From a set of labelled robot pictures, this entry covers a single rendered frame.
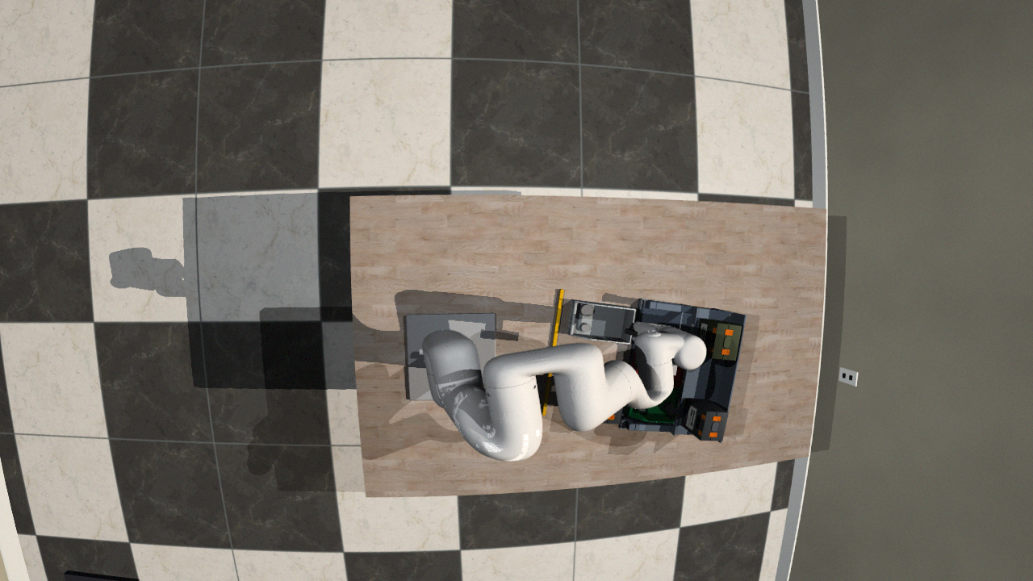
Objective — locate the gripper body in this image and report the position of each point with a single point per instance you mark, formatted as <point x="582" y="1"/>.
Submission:
<point x="641" y="327"/>

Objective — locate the red open bin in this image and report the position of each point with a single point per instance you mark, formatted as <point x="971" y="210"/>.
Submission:
<point x="677" y="378"/>

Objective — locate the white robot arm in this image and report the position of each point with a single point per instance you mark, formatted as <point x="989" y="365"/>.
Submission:
<point x="504" y="420"/>

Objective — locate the yellow bar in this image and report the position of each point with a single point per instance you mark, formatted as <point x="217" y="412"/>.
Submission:
<point x="560" y="301"/>

